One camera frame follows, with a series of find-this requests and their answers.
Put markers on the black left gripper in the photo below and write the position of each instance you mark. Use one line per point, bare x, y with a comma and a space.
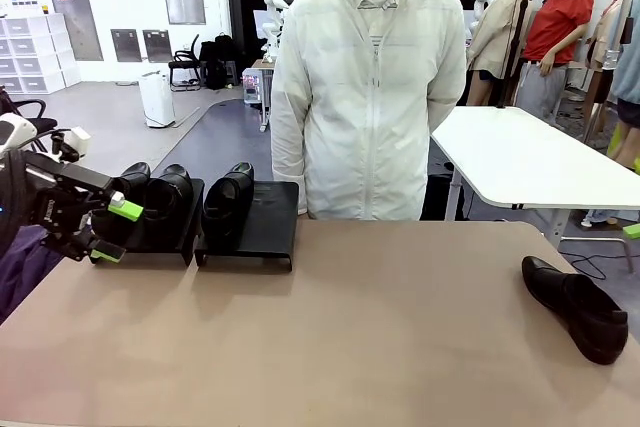
47, 207

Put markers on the black plain loafer shoe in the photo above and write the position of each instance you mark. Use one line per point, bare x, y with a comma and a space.
575, 307
132, 179

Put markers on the person's left forearm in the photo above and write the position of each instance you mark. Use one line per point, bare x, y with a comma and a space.
445, 109

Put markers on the person's right forearm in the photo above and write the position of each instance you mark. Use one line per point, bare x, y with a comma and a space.
287, 152

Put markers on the black metal shoe stand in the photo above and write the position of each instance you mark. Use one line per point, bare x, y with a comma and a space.
170, 239
272, 227

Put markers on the purple cloth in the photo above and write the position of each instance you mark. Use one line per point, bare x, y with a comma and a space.
25, 272

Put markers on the black office chair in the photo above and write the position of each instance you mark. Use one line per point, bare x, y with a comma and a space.
42, 124
184, 66

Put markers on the white table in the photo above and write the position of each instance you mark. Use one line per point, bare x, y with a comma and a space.
525, 157

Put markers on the white air purifier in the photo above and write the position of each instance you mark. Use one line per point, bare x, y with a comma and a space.
156, 99

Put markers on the beige hanging garment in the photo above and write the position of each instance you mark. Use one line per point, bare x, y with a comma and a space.
602, 47

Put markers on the white drawer cabinet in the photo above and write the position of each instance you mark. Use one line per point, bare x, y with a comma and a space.
30, 54

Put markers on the black backpack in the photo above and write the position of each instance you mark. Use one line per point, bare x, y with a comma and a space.
217, 62

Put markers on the computer tower with lights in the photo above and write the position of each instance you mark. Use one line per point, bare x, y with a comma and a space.
252, 87

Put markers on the metal clothes rack pole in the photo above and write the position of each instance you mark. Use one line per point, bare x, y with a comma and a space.
625, 22

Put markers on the black tripod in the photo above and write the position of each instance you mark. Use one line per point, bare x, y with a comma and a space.
515, 47

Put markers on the person in red shirt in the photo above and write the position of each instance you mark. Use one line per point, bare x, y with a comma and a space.
555, 27

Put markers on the small desk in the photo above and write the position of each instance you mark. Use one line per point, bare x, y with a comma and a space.
262, 64

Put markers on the mannequin in beige coat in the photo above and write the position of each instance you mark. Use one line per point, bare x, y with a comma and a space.
500, 32

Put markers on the person in white jacket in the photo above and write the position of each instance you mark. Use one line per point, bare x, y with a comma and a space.
360, 97

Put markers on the eyeglasses hanging at collar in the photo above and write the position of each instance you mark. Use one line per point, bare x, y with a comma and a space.
385, 5

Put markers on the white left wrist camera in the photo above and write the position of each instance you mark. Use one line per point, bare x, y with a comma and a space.
77, 142

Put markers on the small grey wall panel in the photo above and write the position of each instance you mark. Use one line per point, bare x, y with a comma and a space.
126, 45
157, 45

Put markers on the grey wall door panel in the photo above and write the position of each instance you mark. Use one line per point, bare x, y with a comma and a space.
80, 27

